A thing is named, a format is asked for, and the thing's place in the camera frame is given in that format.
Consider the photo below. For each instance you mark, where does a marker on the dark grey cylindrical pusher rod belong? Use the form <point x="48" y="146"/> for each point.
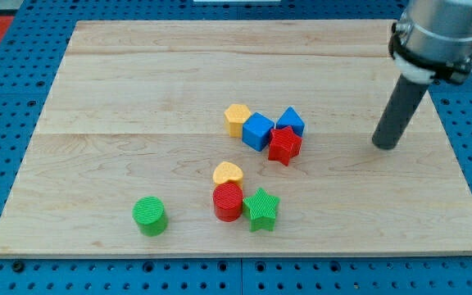
<point x="401" y="107"/>

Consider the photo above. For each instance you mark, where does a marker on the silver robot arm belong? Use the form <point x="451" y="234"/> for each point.
<point x="431" y="40"/>

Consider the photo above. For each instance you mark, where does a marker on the blue triangle block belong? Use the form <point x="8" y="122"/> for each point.
<point x="291" y="118"/>

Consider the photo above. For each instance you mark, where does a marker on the red star block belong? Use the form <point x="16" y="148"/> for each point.
<point x="284" y="145"/>

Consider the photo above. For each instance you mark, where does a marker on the green star block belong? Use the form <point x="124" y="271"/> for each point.
<point x="261" y="210"/>

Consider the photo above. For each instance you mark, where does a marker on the blue cube block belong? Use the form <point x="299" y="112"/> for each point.
<point x="256" y="131"/>

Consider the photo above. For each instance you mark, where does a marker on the yellow hexagon block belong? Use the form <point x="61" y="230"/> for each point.
<point x="235" y="116"/>

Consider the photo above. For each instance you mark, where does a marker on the yellow heart block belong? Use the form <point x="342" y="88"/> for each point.
<point x="228" y="172"/>

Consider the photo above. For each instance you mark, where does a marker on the red cylinder block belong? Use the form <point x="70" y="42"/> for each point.
<point x="228" y="202"/>

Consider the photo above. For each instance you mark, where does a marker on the wooden board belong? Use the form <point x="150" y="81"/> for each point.
<point x="137" y="110"/>

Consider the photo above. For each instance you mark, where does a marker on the green cylinder block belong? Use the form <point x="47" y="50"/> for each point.
<point x="150" y="216"/>

